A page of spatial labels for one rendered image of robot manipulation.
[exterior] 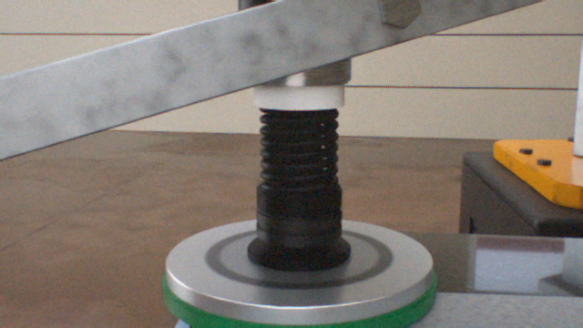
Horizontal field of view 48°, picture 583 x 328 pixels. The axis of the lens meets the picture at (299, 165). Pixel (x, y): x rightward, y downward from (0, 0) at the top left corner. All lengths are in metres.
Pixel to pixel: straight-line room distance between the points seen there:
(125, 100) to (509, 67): 6.20
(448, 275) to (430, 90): 5.95
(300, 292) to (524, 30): 6.17
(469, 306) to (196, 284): 0.21
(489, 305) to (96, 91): 0.32
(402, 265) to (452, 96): 6.03
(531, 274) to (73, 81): 0.40
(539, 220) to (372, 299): 0.69
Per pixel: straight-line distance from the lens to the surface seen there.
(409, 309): 0.48
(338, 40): 0.45
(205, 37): 0.44
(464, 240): 0.68
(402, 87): 6.55
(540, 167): 1.32
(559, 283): 0.59
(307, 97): 0.47
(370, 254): 0.54
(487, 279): 0.58
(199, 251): 0.55
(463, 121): 6.56
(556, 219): 1.13
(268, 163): 0.50
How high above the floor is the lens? 1.03
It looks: 12 degrees down
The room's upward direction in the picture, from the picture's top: straight up
